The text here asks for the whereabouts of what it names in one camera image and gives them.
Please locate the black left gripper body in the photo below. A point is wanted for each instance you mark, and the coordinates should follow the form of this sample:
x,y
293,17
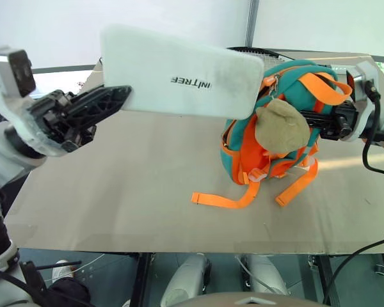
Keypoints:
x,y
56,118

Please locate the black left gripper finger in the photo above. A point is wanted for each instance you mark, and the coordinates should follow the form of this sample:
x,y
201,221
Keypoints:
x,y
86,133
99,104

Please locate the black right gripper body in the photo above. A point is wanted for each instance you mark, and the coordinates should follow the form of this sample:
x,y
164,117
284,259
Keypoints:
x,y
342,123

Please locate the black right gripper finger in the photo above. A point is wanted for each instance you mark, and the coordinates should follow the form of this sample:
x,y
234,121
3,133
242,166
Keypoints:
x,y
320,115
323,124

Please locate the orange and teal backpack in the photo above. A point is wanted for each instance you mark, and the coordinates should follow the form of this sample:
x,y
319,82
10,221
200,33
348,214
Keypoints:
x,y
243,150

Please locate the white box with black print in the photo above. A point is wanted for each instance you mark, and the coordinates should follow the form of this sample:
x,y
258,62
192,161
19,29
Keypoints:
x,y
179,67

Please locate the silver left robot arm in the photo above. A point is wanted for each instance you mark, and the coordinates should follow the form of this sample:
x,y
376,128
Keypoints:
x,y
6,163

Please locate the beige plush toy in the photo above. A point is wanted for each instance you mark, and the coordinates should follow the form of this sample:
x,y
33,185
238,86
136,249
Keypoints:
x,y
281,128

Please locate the white shoe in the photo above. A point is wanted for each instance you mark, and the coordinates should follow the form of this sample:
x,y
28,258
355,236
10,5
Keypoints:
x,y
61,270

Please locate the black table leg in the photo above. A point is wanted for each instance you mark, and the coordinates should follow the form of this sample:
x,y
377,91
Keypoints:
x,y
326,278
144,278

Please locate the silver right robot leg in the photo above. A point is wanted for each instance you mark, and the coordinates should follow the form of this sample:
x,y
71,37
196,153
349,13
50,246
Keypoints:
x,y
262,272

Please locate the silver robot leg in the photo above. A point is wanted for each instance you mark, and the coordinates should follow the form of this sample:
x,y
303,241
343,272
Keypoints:
x,y
262,272
185,278

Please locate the dark trouser leg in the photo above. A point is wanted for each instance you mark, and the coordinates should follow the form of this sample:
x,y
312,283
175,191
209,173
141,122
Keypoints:
x,y
68,292

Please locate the silver left robot leg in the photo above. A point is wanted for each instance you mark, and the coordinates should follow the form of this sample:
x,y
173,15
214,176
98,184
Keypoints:
x,y
185,278

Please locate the grey robot torso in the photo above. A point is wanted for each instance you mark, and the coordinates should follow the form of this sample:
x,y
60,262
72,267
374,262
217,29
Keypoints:
x,y
249,300

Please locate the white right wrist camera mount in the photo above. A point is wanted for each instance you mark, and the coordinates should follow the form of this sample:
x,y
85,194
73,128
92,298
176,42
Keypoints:
x,y
366,75

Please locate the grey window frame post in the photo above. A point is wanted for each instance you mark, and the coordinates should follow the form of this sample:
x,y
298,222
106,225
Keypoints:
x,y
249,22

